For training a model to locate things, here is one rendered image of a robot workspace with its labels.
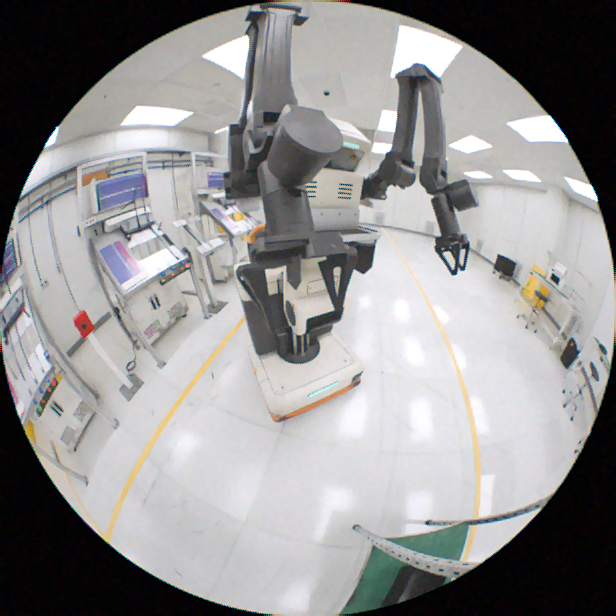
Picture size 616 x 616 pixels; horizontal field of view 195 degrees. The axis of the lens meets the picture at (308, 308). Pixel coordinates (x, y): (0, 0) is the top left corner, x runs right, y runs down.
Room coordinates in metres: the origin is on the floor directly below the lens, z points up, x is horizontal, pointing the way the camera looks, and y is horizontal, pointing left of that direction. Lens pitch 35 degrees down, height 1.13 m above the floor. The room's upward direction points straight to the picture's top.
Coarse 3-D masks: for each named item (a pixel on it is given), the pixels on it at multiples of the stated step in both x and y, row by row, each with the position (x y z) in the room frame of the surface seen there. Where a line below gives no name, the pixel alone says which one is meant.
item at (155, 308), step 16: (112, 288) 1.09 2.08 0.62; (144, 288) 1.11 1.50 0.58; (160, 288) 1.26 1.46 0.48; (176, 288) 1.44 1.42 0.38; (128, 304) 0.90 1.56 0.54; (144, 304) 1.04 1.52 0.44; (160, 304) 1.19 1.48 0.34; (176, 304) 1.37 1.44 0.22; (128, 320) 0.83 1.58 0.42; (144, 320) 0.97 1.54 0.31; (160, 320) 1.12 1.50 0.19; (176, 320) 1.28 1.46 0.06
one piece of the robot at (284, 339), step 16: (272, 272) 0.75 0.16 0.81; (240, 288) 0.68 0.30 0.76; (272, 288) 0.73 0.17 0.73; (272, 304) 0.73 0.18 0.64; (256, 320) 0.68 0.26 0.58; (256, 336) 0.68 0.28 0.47; (272, 336) 0.71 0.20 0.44; (288, 336) 0.76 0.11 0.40; (304, 336) 0.76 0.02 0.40; (256, 352) 0.68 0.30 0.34
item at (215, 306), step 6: (198, 252) 1.60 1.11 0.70; (198, 258) 1.61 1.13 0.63; (204, 258) 1.65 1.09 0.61; (204, 264) 1.63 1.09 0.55; (204, 270) 1.61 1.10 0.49; (204, 276) 1.61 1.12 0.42; (204, 282) 1.61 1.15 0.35; (210, 282) 1.65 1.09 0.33; (210, 288) 1.62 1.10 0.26; (210, 294) 1.60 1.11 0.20; (210, 300) 1.61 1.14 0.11; (216, 300) 1.66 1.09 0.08; (210, 306) 1.63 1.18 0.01; (216, 306) 1.63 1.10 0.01; (222, 306) 1.63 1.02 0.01; (210, 312) 1.51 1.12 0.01; (216, 312) 1.51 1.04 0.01
